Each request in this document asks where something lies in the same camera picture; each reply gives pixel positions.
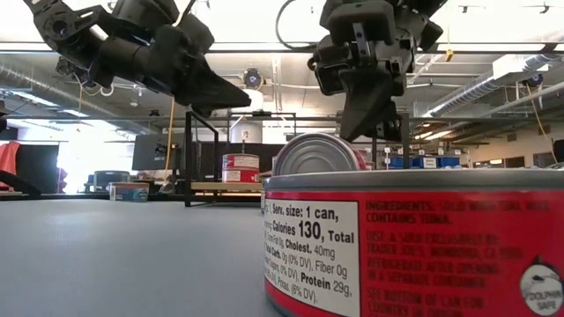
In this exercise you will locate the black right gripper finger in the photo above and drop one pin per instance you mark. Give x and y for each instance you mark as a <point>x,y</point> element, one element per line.
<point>365,105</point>
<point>388,130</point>

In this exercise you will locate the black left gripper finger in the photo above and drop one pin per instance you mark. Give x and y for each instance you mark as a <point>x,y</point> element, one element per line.
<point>202,111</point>
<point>216,90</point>

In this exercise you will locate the red label pull-tab can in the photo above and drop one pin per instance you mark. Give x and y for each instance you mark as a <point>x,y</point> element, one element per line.
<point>240,161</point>

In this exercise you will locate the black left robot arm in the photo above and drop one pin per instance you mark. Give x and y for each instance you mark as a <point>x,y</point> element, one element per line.
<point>79,39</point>

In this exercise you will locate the white cylinder lamp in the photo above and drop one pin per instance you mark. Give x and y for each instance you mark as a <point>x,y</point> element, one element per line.
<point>255,99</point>

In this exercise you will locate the white cylindrical tank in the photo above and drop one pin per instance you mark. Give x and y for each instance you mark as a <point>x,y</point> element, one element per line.
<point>247,132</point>

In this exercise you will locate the black monitor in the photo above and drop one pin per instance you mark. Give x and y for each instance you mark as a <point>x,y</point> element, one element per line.
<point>152,152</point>

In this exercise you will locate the row of blue bins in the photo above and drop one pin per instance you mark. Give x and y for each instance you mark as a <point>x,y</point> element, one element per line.
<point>445,162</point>

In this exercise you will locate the black partition panel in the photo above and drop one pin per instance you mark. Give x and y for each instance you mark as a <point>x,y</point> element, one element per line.
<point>264,154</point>
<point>37,169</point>

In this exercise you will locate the black ceiling device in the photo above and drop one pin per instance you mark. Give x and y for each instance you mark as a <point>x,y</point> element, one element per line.
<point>66,68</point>

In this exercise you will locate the black plastic crate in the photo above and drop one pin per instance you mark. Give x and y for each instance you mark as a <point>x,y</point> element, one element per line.
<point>110,178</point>

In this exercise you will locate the blue table mat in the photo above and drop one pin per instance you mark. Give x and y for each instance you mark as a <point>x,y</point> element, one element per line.
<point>110,264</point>

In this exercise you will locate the orange hanging cloth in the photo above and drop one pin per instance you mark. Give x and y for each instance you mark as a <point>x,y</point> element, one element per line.
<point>9,160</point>

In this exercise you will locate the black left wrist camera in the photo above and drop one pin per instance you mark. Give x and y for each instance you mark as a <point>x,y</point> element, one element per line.
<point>196,33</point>

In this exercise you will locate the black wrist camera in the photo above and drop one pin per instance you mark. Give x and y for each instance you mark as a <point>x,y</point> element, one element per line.
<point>330,77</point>
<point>196,33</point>

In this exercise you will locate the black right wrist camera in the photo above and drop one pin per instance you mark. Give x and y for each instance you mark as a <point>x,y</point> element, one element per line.
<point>330,77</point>

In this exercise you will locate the wooden shelf with black frame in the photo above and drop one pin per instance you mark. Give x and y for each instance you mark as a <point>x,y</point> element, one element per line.
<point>187,158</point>

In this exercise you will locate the silver spiral duct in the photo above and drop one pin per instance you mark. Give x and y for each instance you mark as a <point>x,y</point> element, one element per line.
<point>476,86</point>

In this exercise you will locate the black overhead frame beam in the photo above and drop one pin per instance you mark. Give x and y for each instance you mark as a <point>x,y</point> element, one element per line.
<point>506,47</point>

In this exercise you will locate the long grey ceiling duct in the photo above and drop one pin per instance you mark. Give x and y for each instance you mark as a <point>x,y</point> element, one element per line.
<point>44,90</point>

